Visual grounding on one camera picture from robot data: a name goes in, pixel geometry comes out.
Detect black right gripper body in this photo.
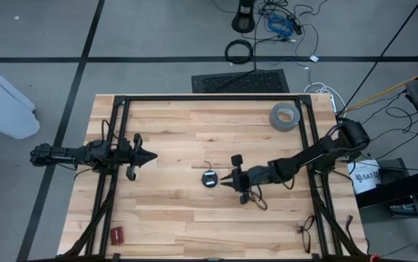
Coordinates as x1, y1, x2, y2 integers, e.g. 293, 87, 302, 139
230, 154, 257, 205

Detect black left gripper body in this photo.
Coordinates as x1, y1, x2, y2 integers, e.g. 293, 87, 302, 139
125, 132, 146, 182

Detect black cord spool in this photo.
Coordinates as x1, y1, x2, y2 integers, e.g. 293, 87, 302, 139
201, 169, 219, 188

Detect black eyeglasses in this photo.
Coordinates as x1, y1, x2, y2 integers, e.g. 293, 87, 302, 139
296, 215, 316, 255

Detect red ridged block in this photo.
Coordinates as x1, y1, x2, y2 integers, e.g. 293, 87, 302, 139
109, 226, 125, 247

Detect black floor mat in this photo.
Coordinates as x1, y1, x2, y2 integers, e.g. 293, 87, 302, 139
191, 68, 291, 94

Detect white power strip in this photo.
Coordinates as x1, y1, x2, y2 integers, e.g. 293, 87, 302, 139
303, 82, 338, 114

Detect thin black slanted strut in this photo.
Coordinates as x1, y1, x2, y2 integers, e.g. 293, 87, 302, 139
339, 0, 418, 110

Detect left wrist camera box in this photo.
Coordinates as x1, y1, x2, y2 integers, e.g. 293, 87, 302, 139
116, 140, 133, 164

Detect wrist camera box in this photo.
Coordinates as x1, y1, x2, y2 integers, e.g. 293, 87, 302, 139
116, 140, 133, 164
254, 166, 270, 185

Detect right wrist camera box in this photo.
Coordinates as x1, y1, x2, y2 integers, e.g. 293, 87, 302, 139
254, 166, 270, 185

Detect grey duct tape roll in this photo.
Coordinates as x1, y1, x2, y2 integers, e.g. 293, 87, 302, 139
269, 102, 301, 132

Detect black aluminium table frame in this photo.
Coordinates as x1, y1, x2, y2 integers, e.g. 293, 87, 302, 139
54, 94, 372, 262

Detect short black cable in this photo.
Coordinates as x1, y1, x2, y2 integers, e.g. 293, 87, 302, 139
345, 214, 355, 241

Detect coiled black floor cable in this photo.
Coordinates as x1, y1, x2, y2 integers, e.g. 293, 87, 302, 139
224, 39, 254, 66

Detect blue coiled cable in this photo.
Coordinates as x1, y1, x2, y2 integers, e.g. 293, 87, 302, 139
267, 13, 294, 37

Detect long yellow cable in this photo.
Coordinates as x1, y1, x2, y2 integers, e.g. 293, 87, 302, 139
336, 62, 418, 116

